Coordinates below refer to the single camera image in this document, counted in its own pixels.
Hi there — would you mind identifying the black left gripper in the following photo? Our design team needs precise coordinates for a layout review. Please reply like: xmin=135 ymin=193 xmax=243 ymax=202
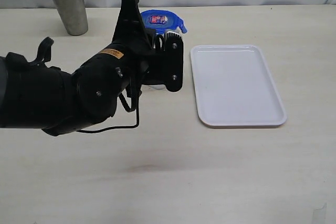
xmin=131 ymin=30 xmax=183 ymax=92

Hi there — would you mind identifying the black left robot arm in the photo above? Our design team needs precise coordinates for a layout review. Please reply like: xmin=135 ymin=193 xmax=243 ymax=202
xmin=1 ymin=34 xmax=184 ymax=136

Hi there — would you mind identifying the stainless steel tumbler cup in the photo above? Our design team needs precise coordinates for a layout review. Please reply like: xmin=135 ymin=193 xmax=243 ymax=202
xmin=52 ymin=0 xmax=88 ymax=36

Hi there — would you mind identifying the blue snap-lock lid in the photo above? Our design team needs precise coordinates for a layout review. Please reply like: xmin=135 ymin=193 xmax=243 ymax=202
xmin=141 ymin=9 xmax=187 ymax=34

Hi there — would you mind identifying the clear tall plastic container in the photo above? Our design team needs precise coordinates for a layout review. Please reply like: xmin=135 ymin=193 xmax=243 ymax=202
xmin=151 ymin=28 xmax=182 ymax=90

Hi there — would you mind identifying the white rectangular plastic tray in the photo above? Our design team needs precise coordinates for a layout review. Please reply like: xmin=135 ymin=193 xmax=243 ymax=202
xmin=190 ymin=45 xmax=287 ymax=128

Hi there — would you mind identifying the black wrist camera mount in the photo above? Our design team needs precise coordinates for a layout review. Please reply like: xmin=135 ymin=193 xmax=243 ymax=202
xmin=112 ymin=0 xmax=151 ymax=49

